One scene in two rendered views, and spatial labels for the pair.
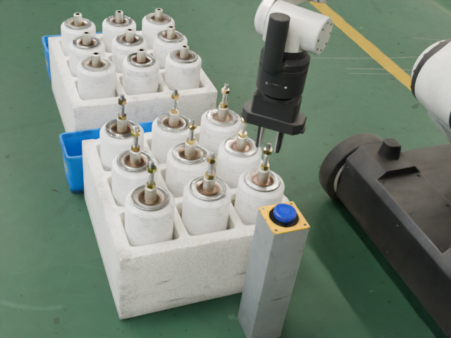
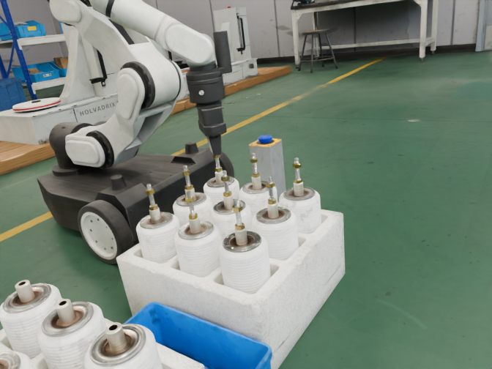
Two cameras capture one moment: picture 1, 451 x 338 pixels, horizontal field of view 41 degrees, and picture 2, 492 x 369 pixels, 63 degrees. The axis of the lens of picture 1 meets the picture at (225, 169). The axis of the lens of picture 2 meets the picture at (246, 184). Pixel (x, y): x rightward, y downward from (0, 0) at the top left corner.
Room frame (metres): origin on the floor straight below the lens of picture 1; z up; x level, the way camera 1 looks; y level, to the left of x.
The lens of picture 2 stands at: (1.36, 0.84, 0.64)
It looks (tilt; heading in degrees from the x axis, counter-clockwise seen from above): 22 degrees down; 243
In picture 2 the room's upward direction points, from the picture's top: 7 degrees counter-clockwise
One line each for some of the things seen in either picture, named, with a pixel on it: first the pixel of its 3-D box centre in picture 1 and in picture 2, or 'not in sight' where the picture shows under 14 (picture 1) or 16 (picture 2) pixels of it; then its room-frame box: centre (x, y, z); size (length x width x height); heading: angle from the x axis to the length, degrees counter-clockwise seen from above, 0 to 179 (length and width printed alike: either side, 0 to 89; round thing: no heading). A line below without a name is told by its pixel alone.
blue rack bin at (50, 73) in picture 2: not in sight; (36, 72); (1.10, -5.29, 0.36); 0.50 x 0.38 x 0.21; 118
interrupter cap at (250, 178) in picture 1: (262, 180); (220, 181); (0.97, -0.08, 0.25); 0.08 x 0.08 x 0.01
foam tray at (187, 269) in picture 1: (184, 210); (238, 266); (1.02, 0.08, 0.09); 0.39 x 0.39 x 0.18; 26
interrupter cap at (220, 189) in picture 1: (208, 188); (257, 187); (0.92, 0.03, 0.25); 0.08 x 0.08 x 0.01
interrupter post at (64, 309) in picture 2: (141, 55); (65, 312); (1.40, 0.26, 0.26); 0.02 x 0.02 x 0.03
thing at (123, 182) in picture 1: (134, 194); (277, 252); (0.97, 0.19, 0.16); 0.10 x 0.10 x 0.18
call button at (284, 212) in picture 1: (284, 214); (265, 140); (0.79, -0.11, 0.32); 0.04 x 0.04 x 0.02
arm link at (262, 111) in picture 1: (278, 94); (208, 107); (0.97, -0.08, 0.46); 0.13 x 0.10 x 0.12; 76
